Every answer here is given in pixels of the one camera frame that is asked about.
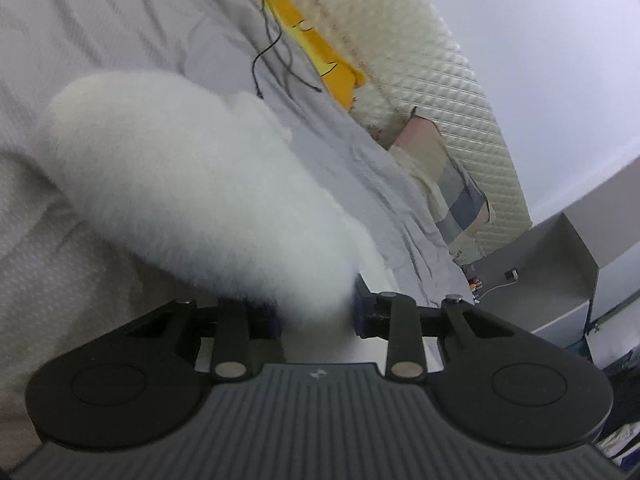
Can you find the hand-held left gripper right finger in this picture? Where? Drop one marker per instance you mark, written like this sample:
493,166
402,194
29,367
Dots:
358,307

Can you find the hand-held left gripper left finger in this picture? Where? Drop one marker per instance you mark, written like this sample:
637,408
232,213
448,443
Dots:
265,322

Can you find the white blue striped sweater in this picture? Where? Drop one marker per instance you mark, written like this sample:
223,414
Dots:
175,185

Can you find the cluster of small bottles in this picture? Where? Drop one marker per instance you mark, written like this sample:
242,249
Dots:
474,280

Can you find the checked pillow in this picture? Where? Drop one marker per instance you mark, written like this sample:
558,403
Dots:
450,185

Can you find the grey cabinet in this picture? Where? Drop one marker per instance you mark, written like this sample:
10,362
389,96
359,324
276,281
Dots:
550,270

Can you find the cream quilted headboard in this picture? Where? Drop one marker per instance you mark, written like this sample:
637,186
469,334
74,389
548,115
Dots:
425,85

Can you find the yellow pillow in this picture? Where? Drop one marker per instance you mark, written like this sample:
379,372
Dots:
340,75

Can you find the grey bed sheet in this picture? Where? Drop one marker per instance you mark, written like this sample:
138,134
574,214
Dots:
125,20

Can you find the white wall charger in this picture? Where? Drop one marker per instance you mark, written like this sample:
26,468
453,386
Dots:
511,275

